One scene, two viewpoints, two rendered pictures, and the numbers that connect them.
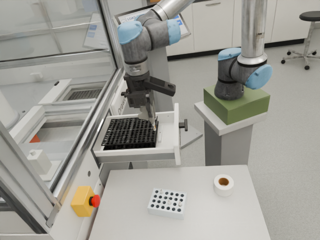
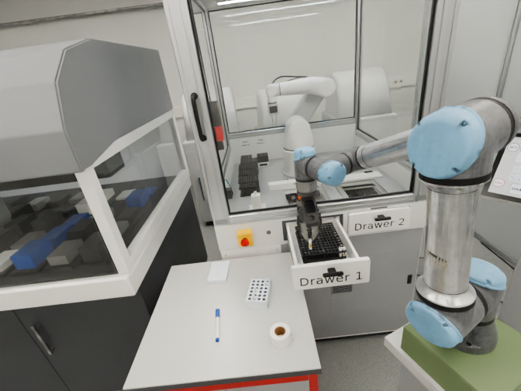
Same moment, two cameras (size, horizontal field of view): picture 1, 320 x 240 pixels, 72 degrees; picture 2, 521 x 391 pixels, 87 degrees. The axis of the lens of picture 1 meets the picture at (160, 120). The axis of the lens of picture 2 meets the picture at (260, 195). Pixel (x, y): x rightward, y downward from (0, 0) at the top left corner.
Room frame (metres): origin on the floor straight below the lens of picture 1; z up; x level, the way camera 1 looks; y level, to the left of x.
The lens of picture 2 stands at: (0.40, -0.82, 1.61)
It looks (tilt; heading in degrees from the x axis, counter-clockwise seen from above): 25 degrees down; 82
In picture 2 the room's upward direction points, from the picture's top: 8 degrees counter-clockwise
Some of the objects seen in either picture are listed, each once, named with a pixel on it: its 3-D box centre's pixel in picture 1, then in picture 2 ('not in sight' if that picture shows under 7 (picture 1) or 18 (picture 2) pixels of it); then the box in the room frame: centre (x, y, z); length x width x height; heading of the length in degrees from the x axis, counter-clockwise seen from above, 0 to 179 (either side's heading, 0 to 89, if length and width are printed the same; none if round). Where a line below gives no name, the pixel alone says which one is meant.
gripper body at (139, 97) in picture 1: (140, 88); (307, 203); (0.70, 0.05, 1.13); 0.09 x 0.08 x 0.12; 79
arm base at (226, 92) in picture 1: (229, 84); (465, 316); (0.99, -0.38, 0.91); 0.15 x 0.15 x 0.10
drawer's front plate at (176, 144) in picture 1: (177, 131); (330, 274); (0.73, -0.07, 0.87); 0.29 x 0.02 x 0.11; 170
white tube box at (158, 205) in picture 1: (167, 203); (259, 292); (0.46, 0.02, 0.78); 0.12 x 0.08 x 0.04; 69
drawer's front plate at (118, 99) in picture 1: (121, 98); (378, 220); (1.10, 0.20, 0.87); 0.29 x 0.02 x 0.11; 170
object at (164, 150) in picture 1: (130, 135); (318, 243); (0.77, 0.14, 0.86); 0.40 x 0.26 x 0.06; 80
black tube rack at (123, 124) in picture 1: (132, 135); (319, 243); (0.77, 0.13, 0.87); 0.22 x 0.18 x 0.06; 80
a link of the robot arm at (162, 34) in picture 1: (159, 33); (329, 169); (0.74, -0.05, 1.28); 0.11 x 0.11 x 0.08; 19
